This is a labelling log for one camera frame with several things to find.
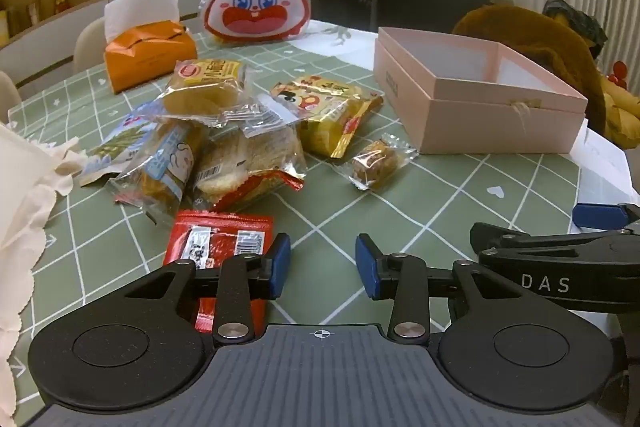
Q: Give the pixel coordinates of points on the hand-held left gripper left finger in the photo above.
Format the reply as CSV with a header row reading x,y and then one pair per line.
x,y
280,267

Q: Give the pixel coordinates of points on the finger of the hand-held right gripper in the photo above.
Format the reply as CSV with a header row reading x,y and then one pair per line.
x,y
597,216
505,238

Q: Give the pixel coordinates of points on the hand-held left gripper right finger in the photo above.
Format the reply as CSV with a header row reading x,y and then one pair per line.
x,y
366,267

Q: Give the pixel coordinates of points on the red snack packet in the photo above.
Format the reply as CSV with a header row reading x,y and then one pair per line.
x,y
220,232

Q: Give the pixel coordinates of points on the pink cardboard box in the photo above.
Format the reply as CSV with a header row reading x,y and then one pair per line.
x,y
480,122

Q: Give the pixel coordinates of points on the blue cartoon bread packet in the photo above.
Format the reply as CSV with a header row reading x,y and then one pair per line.
x,y
160,172

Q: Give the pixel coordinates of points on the large yellow snack packet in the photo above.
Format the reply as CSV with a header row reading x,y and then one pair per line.
x,y
330,117

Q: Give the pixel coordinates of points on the bread packet with red label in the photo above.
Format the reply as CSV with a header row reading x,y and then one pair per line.
x,y
200,94

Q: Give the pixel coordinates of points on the green checked tablecloth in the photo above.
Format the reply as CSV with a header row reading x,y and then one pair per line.
x,y
440,207

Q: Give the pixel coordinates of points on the small clear-wrapped pastry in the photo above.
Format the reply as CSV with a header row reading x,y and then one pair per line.
x,y
376,163

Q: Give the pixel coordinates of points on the yellow plush toy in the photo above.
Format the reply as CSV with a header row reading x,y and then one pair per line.
x,y
622,107

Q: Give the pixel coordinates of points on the clear cake packet red edge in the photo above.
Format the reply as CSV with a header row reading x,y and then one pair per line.
x,y
250,157

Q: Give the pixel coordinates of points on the dark green plush hat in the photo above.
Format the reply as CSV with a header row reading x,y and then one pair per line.
x,y
580,24

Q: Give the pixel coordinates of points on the brown plush toy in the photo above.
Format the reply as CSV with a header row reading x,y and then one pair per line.
x,y
530,32

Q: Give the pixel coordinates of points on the blue white snack packet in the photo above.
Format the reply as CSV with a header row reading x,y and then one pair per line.
x,y
112,147

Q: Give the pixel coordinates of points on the orange tissue box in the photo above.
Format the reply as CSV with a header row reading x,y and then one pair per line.
x,y
150,57

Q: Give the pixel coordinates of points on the cream scalloped cloth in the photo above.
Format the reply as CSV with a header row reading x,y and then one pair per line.
x,y
25,187

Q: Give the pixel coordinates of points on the white tissue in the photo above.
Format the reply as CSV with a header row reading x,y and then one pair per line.
x,y
140,9

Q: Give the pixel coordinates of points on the white chair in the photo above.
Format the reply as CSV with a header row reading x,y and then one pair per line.
x,y
90,42
9,89

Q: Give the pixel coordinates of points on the row of books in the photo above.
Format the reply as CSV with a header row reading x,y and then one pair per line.
x,y
22,19

